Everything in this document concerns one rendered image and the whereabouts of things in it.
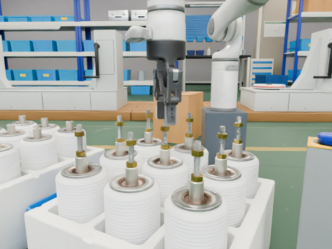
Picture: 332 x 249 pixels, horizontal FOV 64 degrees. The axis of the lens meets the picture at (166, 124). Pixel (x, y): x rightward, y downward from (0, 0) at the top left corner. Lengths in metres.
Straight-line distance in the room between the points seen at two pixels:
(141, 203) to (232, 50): 0.66
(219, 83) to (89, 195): 0.60
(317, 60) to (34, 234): 2.69
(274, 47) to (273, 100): 4.43
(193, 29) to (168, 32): 5.96
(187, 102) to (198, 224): 1.24
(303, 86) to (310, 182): 2.34
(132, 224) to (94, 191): 0.10
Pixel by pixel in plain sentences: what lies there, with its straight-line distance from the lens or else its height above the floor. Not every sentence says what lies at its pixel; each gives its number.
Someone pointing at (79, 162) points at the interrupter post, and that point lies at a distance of 0.53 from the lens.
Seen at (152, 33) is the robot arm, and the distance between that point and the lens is 0.50.
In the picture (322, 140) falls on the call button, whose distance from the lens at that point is 0.54.
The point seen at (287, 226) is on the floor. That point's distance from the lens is 0.89.
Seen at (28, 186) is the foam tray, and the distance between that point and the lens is 0.76.
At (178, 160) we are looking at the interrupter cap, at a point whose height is 0.25.
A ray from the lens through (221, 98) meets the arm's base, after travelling 0.94.
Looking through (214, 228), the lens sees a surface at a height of 0.23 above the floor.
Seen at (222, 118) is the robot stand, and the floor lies 0.28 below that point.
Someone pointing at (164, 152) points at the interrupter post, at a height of 0.28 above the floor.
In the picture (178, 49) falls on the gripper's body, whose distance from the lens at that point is 0.50.
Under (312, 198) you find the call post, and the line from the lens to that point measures 0.55.
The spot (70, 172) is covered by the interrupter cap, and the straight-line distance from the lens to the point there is 0.54.
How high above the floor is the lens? 0.44
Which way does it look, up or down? 11 degrees down
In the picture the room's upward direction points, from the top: straight up
